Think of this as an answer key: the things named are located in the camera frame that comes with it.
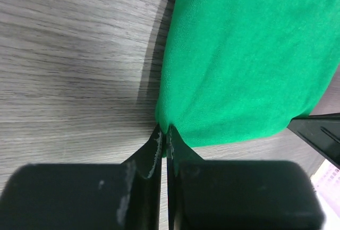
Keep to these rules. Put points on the green t-shirt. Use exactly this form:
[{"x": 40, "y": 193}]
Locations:
[{"x": 238, "y": 70}]

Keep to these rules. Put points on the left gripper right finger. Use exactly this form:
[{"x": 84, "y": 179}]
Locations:
[{"x": 237, "y": 194}]

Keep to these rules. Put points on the white plastic basket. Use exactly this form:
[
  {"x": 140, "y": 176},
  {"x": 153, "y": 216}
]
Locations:
[{"x": 326, "y": 182}]

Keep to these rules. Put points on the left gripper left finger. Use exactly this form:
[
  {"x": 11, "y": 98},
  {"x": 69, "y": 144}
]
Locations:
[{"x": 87, "y": 196}]

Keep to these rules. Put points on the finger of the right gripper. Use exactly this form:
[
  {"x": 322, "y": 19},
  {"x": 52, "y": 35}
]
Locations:
[{"x": 321, "y": 132}]

